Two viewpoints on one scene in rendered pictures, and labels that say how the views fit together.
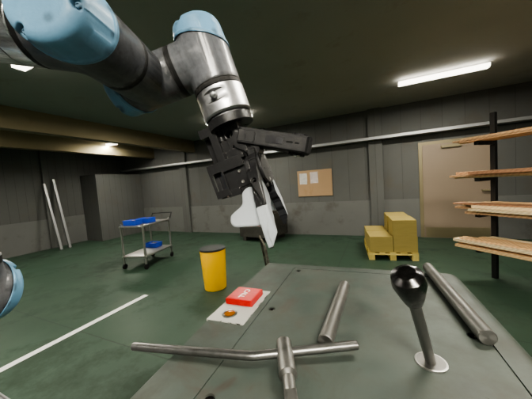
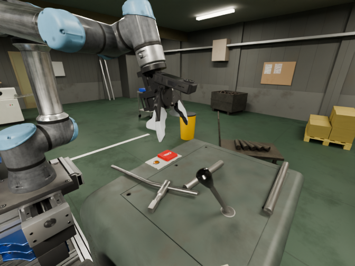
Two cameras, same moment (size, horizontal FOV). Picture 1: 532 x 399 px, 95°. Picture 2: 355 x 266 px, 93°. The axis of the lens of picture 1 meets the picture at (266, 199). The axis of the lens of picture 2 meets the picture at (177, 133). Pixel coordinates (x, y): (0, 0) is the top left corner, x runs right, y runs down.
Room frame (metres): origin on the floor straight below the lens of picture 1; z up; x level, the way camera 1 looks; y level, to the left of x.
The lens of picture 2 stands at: (-0.05, -0.18, 1.60)
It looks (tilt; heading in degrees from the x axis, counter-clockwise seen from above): 21 degrees down; 19
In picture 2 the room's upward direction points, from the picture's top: straight up
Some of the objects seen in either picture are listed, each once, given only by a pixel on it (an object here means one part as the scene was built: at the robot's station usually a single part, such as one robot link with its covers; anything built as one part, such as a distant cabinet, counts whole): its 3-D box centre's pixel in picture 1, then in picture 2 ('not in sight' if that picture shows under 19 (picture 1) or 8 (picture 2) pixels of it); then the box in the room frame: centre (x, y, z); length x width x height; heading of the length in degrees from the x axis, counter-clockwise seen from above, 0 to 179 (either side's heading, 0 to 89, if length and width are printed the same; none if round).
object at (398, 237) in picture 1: (387, 233); (328, 123); (4.72, -2.32, 0.35); 1.19 x 0.88 x 0.70; 157
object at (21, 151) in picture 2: not in sight; (22, 143); (0.30, 0.57, 1.33); 0.13 x 0.12 x 0.14; 177
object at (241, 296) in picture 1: (245, 298); (167, 155); (0.51, 0.06, 1.26); 0.06 x 0.06 x 0.02; 68
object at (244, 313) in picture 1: (242, 317); (164, 164); (0.48, 0.07, 1.23); 0.13 x 0.08 x 0.06; 158
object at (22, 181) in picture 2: not in sight; (30, 170); (0.29, 0.57, 1.21); 0.15 x 0.15 x 0.10
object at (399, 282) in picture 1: (408, 288); (204, 178); (0.24, -0.14, 1.38); 0.04 x 0.03 x 0.05; 158
